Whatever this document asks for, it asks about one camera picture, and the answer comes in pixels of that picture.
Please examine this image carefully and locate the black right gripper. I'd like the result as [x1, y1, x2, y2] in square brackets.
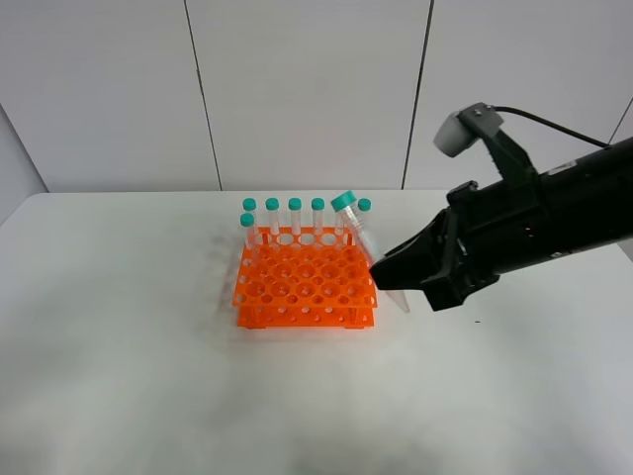
[370, 174, 554, 312]

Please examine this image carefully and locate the test tube with teal cap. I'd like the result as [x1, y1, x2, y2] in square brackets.
[329, 190, 411, 314]

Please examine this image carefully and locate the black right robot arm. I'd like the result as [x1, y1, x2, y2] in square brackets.
[370, 140, 632, 311]

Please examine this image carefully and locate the rack tube far right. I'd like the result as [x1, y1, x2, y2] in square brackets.
[357, 198, 372, 231]

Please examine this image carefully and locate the rack tube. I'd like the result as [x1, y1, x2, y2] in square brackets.
[242, 197, 257, 215]
[240, 212, 257, 250]
[288, 197, 302, 237]
[357, 198, 372, 231]
[311, 198, 324, 237]
[334, 210, 345, 237]
[265, 197, 280, 237]

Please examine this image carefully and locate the orange test tube rack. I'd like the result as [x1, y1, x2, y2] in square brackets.
[232, 227, 378, 330]

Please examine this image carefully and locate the rack tube front left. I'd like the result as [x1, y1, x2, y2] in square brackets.
[240, 212, 257, 250]

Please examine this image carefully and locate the rack tube back left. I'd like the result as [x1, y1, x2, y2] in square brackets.
[242, 197, 257, 215]

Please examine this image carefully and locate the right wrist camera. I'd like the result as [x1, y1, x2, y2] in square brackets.
[432, 102, 540, 182]

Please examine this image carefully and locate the right camera cable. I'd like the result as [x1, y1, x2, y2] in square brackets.
[494, 105, 610, 148]

